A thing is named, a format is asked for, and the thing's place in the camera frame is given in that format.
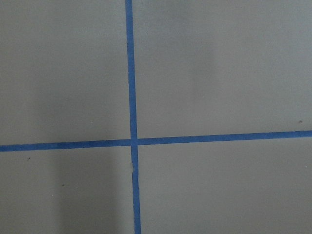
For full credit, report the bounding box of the blue tape line crosswise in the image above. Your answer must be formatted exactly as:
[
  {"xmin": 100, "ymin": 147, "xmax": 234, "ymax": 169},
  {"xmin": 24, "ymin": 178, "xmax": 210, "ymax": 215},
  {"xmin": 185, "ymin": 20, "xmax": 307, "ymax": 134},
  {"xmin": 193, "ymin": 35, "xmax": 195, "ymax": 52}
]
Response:
[{"xmin": 0, "ymin": 130, "xmax": 312, "ymax": 152}]

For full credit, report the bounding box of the brown paper table cover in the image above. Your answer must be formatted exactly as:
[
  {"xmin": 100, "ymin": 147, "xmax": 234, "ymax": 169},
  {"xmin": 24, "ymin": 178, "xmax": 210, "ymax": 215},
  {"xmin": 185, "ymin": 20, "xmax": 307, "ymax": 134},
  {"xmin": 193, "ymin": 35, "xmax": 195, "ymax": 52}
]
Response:
[{"xmin": 0, "ymin": 0, "xmax": 312, "ymax": 234}]

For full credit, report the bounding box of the blue tape line lengthwise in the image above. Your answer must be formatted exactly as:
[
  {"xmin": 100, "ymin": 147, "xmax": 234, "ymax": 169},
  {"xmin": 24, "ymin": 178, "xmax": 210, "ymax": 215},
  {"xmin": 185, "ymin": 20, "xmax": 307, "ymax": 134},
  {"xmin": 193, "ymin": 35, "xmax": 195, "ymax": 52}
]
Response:
[{"xmin": 125, "ymin": 0, "xmax": 141, "ymax": 234}]

